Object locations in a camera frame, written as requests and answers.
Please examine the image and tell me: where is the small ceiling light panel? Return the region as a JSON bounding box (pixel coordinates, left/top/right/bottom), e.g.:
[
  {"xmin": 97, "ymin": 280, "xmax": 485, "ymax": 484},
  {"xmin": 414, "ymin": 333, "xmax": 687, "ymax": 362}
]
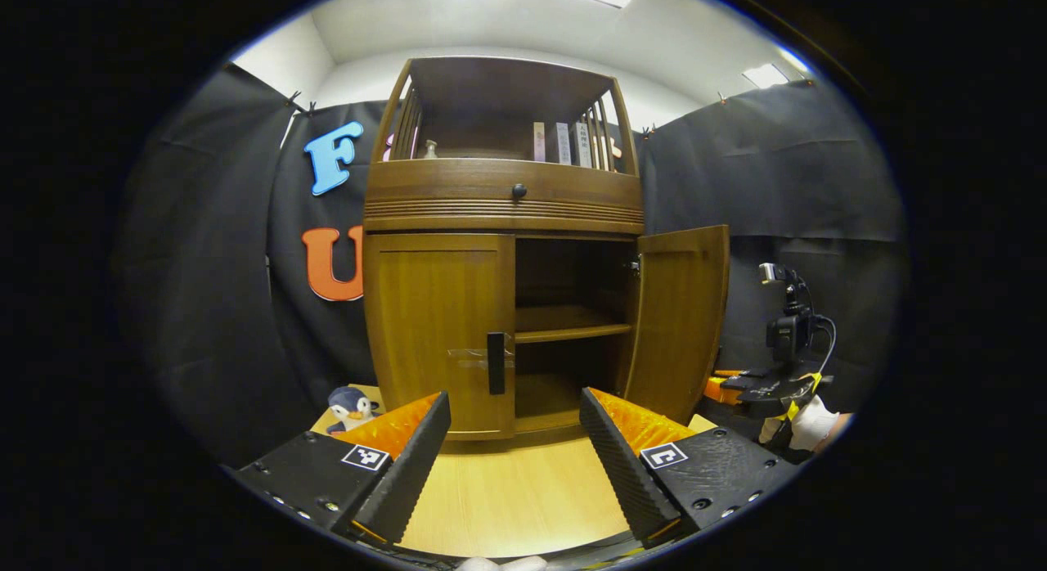
[{"xmin": 743, "ymin": 62, "xmax": 790, "ymax": 89}]

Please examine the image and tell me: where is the wooden double-door shoe cabinet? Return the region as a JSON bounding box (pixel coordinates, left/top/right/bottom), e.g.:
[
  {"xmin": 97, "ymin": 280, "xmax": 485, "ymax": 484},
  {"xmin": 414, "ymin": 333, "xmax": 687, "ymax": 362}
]
[{"xmin": 362, "ymin": 56, "xmax": 730, "ymax": 441}]

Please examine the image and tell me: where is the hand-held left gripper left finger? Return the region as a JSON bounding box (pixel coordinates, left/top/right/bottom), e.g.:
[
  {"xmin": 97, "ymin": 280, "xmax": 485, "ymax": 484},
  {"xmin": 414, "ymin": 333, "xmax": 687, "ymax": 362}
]
[{"xmin": 233, "ymin": 391, "xmax": 452, "ymax": 546}]

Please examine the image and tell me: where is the wooden cabinet door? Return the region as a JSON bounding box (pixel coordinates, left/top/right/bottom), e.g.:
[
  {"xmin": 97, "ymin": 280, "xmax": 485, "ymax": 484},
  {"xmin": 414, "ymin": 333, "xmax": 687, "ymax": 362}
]
[
  {"xmin": 364, "ymin": 233, "xmax": 516, "ymax": 439},
  {"xmin": 623, "ymin": 225, "xmax": 730, "ymax": 425}
]

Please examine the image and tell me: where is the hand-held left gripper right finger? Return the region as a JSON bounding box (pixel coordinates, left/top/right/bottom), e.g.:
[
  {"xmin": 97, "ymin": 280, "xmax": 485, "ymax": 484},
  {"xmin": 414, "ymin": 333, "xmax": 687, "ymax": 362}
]
[{"xmin": 579, "ymin": 387, "xmax": 798, "ymax": 549}]

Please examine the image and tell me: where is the wooden cabinet drawer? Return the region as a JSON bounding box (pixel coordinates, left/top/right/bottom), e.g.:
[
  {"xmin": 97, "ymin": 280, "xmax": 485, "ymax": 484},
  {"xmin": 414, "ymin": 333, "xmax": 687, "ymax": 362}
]
[{"xmin": 364, "ymin": 158, "xmax": 645, "ymax": 232}]

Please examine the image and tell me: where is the wooden inner cabinet shelf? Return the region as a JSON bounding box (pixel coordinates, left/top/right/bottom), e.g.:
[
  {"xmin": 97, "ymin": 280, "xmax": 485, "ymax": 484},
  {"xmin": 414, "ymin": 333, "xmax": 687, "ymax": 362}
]
[{"xmin": 514, "ymin": 305, "xmax": 635, "ymax": 344}]

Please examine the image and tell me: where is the penguin plush toy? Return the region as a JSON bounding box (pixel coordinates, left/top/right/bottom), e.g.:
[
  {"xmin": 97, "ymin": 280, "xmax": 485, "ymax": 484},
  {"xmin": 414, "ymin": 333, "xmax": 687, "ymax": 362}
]
[{"xmin": 326, "ymin": 385, "xmax": 379, "ymax": 434}]

